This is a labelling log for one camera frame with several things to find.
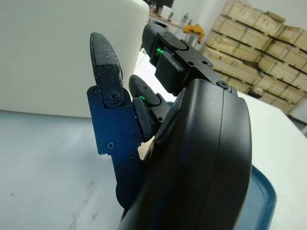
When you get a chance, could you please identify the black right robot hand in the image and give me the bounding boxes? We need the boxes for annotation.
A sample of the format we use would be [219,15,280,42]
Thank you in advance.
[86,23,252,230]

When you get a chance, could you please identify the yellow cloth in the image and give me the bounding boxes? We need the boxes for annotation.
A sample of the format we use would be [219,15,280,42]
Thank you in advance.
[183,23,205,44]

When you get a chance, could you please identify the cream two-slot toaster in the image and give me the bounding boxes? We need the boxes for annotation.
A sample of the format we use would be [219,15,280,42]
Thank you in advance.
[0,0,151,119]

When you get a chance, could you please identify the wooden workbench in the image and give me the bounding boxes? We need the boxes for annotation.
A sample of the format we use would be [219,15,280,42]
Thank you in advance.
[148,11,192,33]

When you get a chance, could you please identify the stacked wooden crates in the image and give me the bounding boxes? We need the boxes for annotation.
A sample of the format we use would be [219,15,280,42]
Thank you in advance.
[200,0,307,115]

